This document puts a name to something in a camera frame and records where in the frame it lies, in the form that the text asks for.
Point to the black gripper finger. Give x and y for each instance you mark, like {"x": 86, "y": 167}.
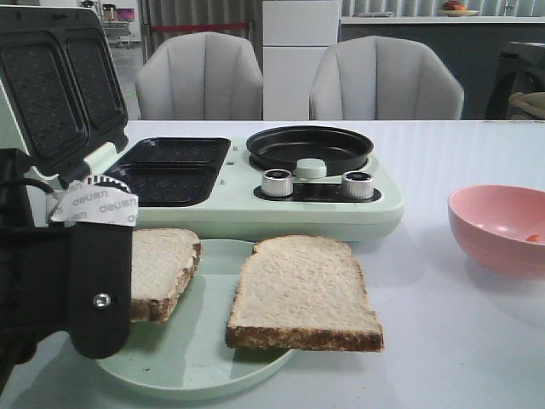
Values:
{"x": 100, "y": 289}

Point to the right silver control knob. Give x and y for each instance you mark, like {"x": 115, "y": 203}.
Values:
{"x": 357, "y": 185}

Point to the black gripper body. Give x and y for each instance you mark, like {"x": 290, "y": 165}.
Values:
{"x": 34, "y": 268}

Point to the pink plastic bowl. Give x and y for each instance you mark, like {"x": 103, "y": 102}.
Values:
{"x": 490, "y": 222}

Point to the black round frying pan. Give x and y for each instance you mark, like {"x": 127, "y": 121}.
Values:
{"x": 341, "y": 150}

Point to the left silver control knob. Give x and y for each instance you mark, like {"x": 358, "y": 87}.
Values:
{"x": 277, "y": 183}

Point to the white refrigerator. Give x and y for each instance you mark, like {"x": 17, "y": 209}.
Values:
{"x": 295, "y": 36}

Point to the right grey upholstered chair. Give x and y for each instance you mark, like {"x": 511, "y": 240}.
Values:
{"x": 384, "y": 78}

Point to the breakfast maker hinged lid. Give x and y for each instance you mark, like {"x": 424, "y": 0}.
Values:
{"x": 62, "y": 106}

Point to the fruit plate on counter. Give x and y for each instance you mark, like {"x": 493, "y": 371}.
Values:
{"x": 453, "y": 8}

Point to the grey upholstered chair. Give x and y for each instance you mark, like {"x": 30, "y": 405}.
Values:
{"x": 201, "y": 76}
{"x": 384, "y": 78}

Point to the left grey upholstered chair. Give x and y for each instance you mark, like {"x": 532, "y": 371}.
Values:
{"x": 201, "y": 76}

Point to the bread slice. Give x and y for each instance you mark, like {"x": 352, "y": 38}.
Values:
{"x": 303, "y": 292}
{"x": 164, "y": 261}

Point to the mint green round plate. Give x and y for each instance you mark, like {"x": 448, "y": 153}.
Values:
{"x": 187, "y": 357}

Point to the dark washing machine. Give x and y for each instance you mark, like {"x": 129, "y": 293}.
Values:
{"x": 520, "y": 69}

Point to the silver control knob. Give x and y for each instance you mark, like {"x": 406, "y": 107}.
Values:
{"x": 357, "y": 185}
{"x": 277, "y": 183}

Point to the mint green breakfast maker base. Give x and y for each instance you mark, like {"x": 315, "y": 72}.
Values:
{"x": 209, "y": 185}

